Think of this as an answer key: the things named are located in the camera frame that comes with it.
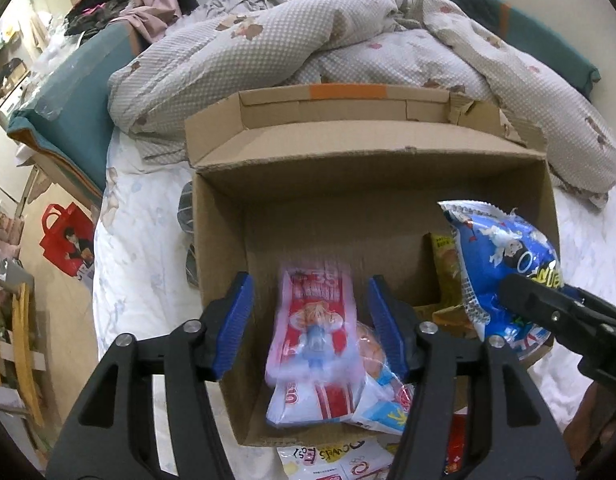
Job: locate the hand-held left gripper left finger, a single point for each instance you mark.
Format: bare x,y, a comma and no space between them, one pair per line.
233,325

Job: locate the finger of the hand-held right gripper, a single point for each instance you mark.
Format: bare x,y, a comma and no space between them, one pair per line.
538,302
595,300

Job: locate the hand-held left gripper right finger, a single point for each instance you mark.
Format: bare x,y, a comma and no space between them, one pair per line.
388,325

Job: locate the blue white snack packet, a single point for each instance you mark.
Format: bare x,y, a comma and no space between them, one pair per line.
498,250

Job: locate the light blue snack packet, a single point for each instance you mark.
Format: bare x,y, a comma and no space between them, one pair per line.
383,395

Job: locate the pink snack packet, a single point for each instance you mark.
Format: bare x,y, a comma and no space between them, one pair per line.
313,320

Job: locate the white red shrimp chip packet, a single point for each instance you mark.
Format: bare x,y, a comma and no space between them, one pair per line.
308,395

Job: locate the brown cardboard box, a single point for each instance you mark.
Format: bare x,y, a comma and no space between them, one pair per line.
348,220

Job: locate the person's right hand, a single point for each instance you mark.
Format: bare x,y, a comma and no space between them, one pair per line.
585,420

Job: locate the grey striped cloth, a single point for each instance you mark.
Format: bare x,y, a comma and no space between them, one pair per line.
187,225

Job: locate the red snack packet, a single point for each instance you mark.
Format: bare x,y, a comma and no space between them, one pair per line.
455,440

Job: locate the white yellow snack packet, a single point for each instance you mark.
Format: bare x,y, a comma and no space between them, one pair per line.
333,462

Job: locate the red shopping bag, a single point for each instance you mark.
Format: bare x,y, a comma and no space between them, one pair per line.
67,240

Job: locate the yellow wooden chair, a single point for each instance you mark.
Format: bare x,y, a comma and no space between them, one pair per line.
17,350

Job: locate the teal pillow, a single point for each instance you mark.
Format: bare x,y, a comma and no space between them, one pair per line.
533,30

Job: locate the teal padded headboard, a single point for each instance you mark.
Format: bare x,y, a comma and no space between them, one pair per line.
72,105

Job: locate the grey dotted quilt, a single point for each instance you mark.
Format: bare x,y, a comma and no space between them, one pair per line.
338,45

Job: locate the pile of dark clothes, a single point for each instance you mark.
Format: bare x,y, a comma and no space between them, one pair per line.
97,7

